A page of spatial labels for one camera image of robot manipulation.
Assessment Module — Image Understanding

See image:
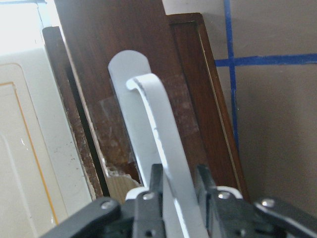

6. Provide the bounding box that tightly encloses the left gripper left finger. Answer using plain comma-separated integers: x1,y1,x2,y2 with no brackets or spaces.
43,164,165,238

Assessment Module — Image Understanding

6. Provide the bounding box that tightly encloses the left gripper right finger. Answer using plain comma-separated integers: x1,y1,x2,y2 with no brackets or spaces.
196,165,317,238

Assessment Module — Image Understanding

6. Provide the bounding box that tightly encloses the white cabinet box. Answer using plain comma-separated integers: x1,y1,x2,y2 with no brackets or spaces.
0,48,92,238

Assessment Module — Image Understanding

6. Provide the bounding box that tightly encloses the white drawer handle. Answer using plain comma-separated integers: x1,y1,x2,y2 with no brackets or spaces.
107,50,243,238

